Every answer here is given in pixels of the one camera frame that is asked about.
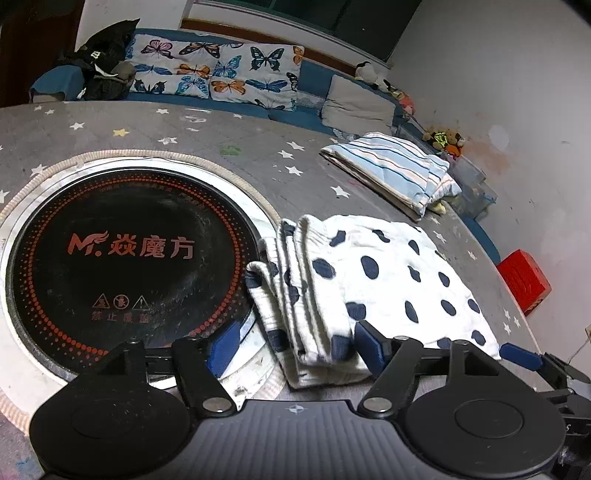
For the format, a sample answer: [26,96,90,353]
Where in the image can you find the blue white striped blanket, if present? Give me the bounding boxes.
[320,132,462,221]

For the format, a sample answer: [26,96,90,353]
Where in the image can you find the dark wooden door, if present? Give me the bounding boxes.
[0,0,88,110]

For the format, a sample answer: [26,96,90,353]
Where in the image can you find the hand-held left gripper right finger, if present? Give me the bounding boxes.
[355,320,513,418]

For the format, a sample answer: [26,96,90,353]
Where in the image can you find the grey pillow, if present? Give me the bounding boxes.
[321,75,399,137]

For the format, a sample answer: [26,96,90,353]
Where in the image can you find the wooden rail behind sofa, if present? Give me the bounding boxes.
[180,18,361,66]

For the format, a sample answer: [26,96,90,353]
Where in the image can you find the butterfly pillow with pink butterfly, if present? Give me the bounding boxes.
[124,36,225,99]

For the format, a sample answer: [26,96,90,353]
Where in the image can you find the round black induction heater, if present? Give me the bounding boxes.
[0,154,291,403]

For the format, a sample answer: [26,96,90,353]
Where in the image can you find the yellow green black toy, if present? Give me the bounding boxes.
[424,128,466,157]

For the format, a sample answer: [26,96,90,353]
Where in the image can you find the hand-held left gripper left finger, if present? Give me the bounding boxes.
[78,320,243,420]

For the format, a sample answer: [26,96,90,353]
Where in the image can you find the blue sofa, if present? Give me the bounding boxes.
[30,28,502,267]

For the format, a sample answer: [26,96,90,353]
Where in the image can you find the butterfly pillow with large dark butterfly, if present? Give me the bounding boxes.
[208,42,305,112]

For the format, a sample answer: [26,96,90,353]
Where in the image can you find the red box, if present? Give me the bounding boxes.
[496,249,553,317]

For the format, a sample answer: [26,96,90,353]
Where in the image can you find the olive grey garment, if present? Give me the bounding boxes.
[83,62,137,101]

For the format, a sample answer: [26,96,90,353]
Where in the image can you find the black jacket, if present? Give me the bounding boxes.
[59,18,141,70]

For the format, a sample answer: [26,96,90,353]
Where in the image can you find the clear plastic storage box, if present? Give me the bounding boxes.
[444,154,498,219]

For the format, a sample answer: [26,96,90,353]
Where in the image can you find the grey star printed tablecloth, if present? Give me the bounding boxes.
[0,99,573,480]

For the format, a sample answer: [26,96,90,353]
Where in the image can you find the dark window with green frame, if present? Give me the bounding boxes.
[270,0,422,68]

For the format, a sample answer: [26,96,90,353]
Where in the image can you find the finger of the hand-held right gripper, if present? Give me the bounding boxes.
[501,344,584,394]

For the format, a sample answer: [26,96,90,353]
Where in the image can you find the orange pink plush toy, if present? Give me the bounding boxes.
[392,88,417,114]

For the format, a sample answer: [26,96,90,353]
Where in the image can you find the black cap with white logo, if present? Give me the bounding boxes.
[74,44,118,75]

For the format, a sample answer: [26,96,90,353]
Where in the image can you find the black white penguin plush toy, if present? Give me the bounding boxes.
[355,61,391,91]

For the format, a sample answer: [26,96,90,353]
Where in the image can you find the white navy polka dot pants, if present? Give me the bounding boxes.
[245,213,502,389]

